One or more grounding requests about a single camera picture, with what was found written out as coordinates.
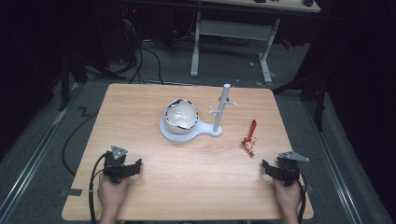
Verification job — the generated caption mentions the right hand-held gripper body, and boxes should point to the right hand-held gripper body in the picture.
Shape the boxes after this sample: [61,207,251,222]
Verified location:
[275,150,310,188]

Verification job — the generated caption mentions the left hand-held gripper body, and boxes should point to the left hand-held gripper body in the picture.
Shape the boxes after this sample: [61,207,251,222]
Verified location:
[103,145,129,185]

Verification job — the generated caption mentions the red figure keychain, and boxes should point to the red figure keychain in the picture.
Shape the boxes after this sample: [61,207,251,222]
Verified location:
[240,119,258,159]

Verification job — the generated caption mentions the person's right hand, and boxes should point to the person's right hand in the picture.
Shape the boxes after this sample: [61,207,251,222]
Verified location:
[273,177,303,219]

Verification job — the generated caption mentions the grey tape strip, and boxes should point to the grey tape strip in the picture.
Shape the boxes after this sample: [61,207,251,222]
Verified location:
[60,188,84,198]

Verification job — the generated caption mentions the white stand with pegs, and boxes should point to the white stand with pegs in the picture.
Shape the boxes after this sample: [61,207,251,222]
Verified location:
[159,83,237,144]

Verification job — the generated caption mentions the black stand legs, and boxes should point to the black stand legs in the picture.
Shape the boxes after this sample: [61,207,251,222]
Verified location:
[271,60,329,133]
[58,50,127,113]

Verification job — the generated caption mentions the desk with white legs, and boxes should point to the desk with white legs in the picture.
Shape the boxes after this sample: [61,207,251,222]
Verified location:
[190,0,322,86]

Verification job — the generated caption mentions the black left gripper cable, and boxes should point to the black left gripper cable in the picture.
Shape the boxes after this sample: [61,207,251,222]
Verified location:
[88,152,107,224]

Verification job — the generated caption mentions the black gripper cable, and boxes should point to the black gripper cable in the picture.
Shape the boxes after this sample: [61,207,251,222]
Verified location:
[296,177,308,224]
[88,152,107,224]

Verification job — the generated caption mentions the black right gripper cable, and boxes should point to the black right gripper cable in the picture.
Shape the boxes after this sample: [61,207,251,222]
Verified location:
[296,177,308,224]

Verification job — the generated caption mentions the metal floor rail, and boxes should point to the metal floor rail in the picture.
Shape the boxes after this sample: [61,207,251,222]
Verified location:
[0,83,84,220]
[302,100,364,224]

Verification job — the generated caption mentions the black floor cable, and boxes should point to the black floor cable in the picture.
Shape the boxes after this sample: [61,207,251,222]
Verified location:
[61,106,100,177]

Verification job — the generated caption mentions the bundle of black cables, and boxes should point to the bundle of black cables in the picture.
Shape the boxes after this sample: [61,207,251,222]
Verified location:
[118,17,165,86]

